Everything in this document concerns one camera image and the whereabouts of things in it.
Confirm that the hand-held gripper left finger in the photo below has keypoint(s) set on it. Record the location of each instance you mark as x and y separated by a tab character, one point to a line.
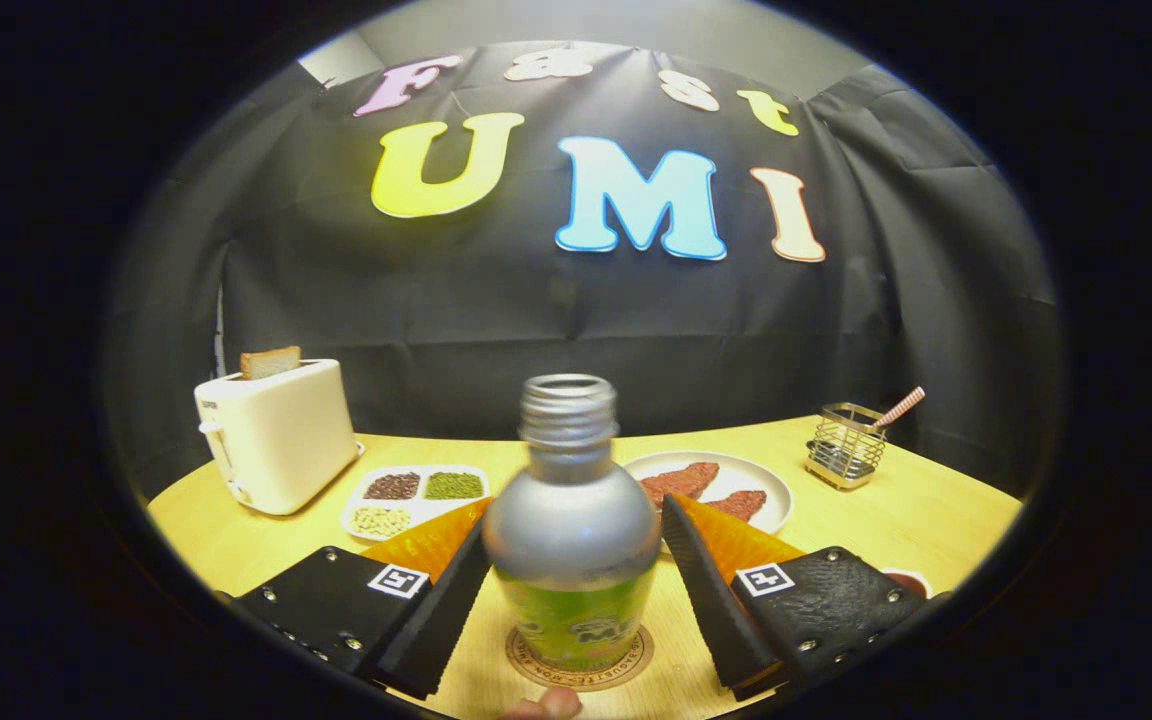
436	620

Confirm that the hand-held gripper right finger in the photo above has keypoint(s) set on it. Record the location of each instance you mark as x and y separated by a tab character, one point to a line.
726	620

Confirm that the round cork coaster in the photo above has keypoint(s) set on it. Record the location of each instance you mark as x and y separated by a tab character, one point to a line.
526	660

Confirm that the silver bottle with green label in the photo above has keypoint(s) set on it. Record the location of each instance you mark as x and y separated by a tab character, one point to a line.
571	540

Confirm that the brown meat slice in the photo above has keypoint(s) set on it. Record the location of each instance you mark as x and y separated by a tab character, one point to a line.
741	503
681	480

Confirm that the white divided plate of beans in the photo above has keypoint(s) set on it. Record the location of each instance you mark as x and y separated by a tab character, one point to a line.
406	500

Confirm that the round white plate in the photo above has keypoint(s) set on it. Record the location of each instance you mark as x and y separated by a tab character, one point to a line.
761	485

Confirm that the light wooden table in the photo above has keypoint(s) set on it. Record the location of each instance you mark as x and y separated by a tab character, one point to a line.
256	545

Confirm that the white toaster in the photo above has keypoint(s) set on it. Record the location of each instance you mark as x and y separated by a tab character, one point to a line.
281	440

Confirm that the striped paper straw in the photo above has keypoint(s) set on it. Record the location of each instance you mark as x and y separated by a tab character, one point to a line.
901	406

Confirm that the bread slice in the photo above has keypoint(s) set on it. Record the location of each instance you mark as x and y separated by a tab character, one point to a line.
271	362

